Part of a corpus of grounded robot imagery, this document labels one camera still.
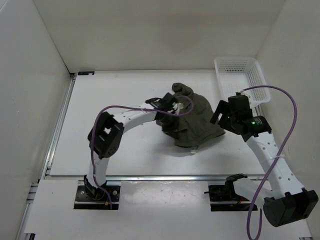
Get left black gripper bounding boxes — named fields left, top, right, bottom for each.
left=157, top=112, right=179, bottom=139

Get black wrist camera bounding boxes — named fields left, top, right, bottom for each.
left=228, top=93, right=252, bottom=116
left=158, top=92, right=178, bottom=111

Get purple cable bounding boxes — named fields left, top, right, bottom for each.
left=240, top=85, right=298, bottom=240
left=89, top=95, right=194, bottom=209

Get aluminium frame rail left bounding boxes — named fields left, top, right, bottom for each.
left=15, top=73, right=77, bottom=240

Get white perforated plastic basket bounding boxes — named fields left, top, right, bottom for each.
left=214, top=56, right=271, bottom=108

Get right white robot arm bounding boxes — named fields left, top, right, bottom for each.
left=210, top=95, right=319, bottom=227

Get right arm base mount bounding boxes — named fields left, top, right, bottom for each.
left=204, top=185, right=251, bottom=212

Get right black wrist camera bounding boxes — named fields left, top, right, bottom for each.
left=228, top=93, right=252, bottom=116

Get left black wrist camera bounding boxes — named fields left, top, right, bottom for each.
left=158, top=92, right=178, bottom=111

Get olive green shorts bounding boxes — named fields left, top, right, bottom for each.
left=170, top=82, right=225, bottom=149

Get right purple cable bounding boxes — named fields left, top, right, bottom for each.
left=240, top=85, right=298, bottom=240

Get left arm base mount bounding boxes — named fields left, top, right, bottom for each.
left=73, top=184, right=121, bottom=211

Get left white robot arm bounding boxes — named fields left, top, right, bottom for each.
left=84, top=93, right=180, bottom=202

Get aluminium front rail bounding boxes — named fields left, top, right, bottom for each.
left=42, top=174, right=261, bottom=182

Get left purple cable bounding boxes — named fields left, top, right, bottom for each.
left=89, top=95, right=194, bottom=209

